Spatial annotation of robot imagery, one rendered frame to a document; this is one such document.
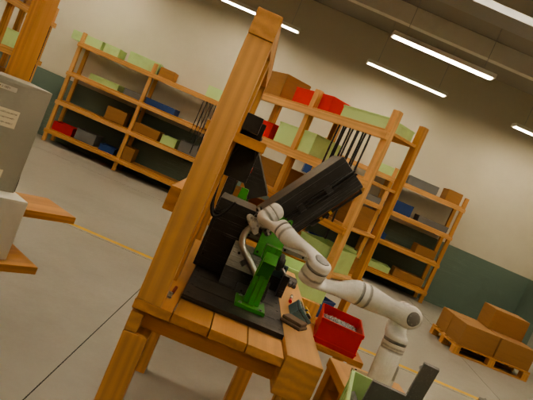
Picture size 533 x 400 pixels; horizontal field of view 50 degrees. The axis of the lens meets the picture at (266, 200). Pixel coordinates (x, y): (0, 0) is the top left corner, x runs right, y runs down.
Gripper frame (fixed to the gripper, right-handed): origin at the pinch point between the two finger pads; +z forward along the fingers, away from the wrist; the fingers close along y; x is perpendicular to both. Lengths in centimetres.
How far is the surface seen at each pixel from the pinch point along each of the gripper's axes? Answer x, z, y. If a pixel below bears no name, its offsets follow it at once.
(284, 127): -108, 331, 108
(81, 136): 144, 853, 333
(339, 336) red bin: -16, 10, -61
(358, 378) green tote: -3, -61, -64
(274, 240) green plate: -2.8, 2.8, -9.2
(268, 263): 7.3, -28.1, -17.4
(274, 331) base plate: 15, -32, -42
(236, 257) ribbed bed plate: 15.6, 4.4, -10.2
